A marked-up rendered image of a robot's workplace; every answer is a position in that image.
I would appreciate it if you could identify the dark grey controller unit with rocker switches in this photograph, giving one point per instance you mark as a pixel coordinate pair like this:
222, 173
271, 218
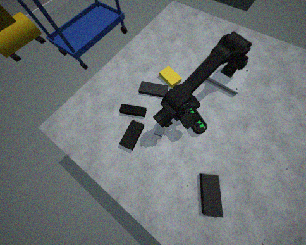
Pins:
200, 126

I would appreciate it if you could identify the yellow rectangular block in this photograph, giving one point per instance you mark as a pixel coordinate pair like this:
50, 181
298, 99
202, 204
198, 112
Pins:
170, 76

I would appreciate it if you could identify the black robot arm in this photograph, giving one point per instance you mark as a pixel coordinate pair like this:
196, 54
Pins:
232, 49

